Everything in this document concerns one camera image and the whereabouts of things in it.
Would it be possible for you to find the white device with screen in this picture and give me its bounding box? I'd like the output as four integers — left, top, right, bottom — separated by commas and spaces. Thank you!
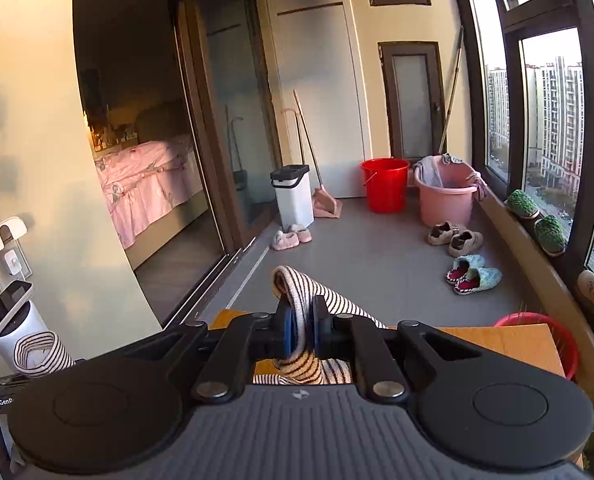
0, 280, 52, 367

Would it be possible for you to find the mop pole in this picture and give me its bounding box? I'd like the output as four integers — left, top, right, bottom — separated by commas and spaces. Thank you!
436, 26, 465, 157

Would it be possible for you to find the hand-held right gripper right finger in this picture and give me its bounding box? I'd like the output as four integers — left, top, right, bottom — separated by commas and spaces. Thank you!
310, 296, 478, 404

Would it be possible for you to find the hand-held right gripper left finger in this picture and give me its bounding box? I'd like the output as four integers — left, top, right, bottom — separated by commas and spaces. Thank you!
142, 296, 304, 404

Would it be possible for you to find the white trash bin black lid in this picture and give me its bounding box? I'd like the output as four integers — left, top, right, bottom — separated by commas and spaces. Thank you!
270, 164, 316, 231

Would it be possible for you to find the brown sliding glass door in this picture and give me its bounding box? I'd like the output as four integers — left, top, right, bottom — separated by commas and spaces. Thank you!
174, 0, 284, 256

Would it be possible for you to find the dark window frame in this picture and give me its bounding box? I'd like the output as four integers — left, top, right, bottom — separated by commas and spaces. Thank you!
447, 0, 594, 281

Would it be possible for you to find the white wall socket with charger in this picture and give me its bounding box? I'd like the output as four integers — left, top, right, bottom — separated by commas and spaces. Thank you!
0, 216, 32, 279

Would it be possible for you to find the beige shoe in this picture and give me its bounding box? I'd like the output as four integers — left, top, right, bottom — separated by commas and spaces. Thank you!
427, 221, 465, 246
448, 230, 484, 258

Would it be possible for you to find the black and white striped garment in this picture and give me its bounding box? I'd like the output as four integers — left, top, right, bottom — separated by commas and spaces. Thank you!
14, 265, 389, 387

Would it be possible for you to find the bedside clutter of small bottles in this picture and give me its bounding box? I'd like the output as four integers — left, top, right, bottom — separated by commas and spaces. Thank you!
91, 122, 138, 152

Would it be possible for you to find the pink broom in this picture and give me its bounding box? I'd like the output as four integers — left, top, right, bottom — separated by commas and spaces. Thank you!
281, 89, 328, 196

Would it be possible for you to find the bed with pink bedding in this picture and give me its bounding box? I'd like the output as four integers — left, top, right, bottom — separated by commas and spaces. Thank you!
93, 100, 212, 252

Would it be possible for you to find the red plastic basin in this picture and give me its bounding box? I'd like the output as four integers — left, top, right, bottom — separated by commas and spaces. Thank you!
494, 312, 581, 381

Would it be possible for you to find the light blue slipper red lining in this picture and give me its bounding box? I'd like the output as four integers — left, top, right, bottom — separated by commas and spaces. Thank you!
445, 254, 486, 283
454, 267, 503, 295

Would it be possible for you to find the green slipper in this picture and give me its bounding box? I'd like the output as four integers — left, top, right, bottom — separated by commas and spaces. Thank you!
534, 214, 568, 257
506, 189, 541, 220

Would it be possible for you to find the cloth draped over bucket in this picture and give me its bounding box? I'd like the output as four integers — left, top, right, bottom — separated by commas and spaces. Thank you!
412, 154, 489, 200

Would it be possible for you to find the pink dustpan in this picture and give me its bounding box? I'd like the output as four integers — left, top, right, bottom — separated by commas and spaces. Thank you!
312, 187, 344, 220

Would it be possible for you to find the red plastic bucket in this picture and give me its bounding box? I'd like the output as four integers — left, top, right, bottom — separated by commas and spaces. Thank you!
360, 158, 411, 214

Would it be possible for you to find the pink plastic bucket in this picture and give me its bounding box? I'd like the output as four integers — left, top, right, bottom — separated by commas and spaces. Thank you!
413, 157, 480, 228

